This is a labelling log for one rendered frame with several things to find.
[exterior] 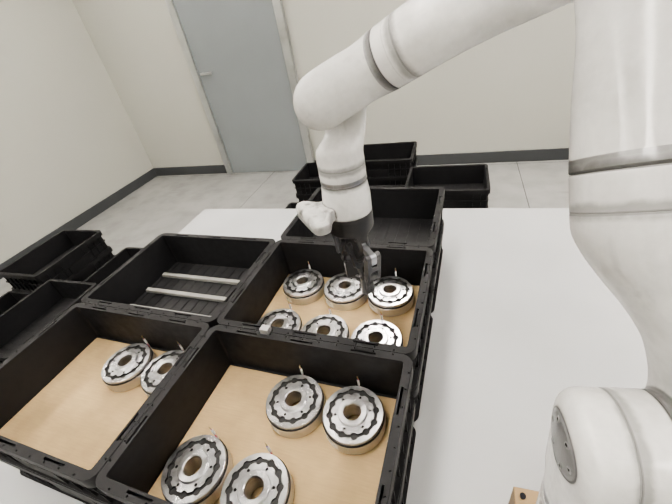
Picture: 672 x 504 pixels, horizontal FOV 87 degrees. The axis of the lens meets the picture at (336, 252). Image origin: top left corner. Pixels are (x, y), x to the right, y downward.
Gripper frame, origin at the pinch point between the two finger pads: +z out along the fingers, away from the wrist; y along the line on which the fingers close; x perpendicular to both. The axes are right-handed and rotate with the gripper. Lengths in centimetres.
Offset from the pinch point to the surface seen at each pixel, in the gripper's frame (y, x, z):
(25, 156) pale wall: 347, 140, 25
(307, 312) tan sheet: 15.2, 7.9, 17.0
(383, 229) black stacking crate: 33.9, -25.5, 17.1
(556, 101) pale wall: 147, -257, 51
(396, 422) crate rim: -22.3, 7.8, 7.1
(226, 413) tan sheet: 0.1, 30.8, 17.1
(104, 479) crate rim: -8.0, 46.4, 7.1
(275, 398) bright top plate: -4.4, 21.6, 13.9
